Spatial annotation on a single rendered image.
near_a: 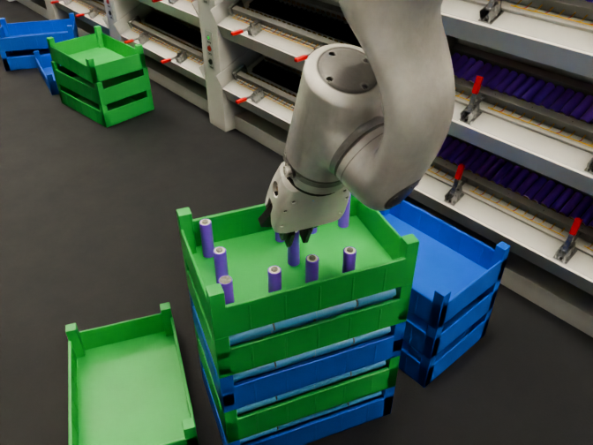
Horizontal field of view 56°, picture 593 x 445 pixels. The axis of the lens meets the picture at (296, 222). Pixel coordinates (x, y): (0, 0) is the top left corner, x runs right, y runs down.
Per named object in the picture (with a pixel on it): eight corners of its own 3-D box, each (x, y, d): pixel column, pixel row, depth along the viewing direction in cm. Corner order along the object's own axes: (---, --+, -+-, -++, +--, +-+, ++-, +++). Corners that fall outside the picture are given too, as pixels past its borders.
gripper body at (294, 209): (287, 198, 63) (274, 244, 73) (368, 180, 66) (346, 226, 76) (266, 146, 66) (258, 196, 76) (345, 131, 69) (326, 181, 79)
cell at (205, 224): (205, 259, 86) (200, 225, 82) (201, 252, 87) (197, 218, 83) (216, 256, 86) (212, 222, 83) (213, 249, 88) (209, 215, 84)
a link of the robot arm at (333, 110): (376, 167, 64) (325, 113, 67) (415, 86, 53) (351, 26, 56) (321, 200, 61) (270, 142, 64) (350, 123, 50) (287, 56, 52)
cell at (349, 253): (344, 289, 81) (347, 254, 77) (339, 281, 82) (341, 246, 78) (356, 285, 81) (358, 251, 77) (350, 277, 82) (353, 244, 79)
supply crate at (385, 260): (214, 341, 73) (208, 297, 68) (182, 250, 88) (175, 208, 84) (413, 283, 82) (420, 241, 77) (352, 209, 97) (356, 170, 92)
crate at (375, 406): (231, 471, 92) (228, 444, 88) (202, 378, 107) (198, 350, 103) (391, 414, 101) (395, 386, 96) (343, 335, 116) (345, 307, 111)
